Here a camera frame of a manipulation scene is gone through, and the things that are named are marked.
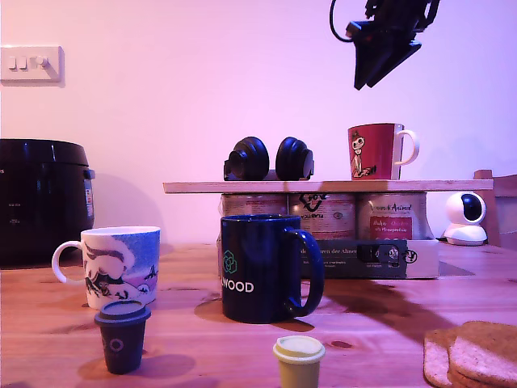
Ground small yellow lidded cup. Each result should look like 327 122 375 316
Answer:
271 335 326 388

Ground small dark lidded cup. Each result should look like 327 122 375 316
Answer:
93 299 153 375

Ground white security camera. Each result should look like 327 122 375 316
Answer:
443 191 488 247

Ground black cable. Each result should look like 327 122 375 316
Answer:
328 0 357 43

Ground white wall light switch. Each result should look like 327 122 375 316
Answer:
0 45 65 88

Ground black headphones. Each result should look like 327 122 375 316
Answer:
223 136 316 183

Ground pet food can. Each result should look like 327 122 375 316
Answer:
287 193 358 242
355 192 429 241
221 193 289 218

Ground red cartoon mug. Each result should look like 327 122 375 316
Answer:
347 122 422 182

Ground white illustrated mug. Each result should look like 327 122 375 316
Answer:
51 226 162 312

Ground cork coaster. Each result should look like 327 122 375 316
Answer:
447 320 517 384
447 366 517 388
422 327 454 388

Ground cardboard can tray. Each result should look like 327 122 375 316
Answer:
216 236 441 281

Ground wooden shelf board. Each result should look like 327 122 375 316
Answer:
162 179 495 196

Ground navy Elwood mug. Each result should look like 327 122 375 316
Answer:
220 213 326 325

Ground black rice cooker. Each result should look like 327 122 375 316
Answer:
0 139 97 269

